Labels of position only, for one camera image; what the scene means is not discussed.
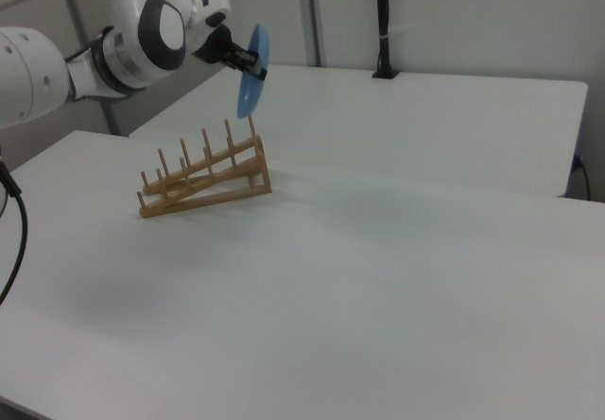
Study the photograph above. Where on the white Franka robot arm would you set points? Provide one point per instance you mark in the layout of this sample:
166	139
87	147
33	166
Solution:
94	46

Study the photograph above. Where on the blue round plate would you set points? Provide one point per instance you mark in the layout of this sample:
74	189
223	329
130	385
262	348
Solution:
253	75

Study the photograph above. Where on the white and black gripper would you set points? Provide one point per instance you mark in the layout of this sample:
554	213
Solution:
212	22

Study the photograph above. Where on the wooden plate rack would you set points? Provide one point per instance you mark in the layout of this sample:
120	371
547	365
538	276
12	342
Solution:
212	183

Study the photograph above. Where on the black camera pole with base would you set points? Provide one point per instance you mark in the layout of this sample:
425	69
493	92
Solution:
384	22

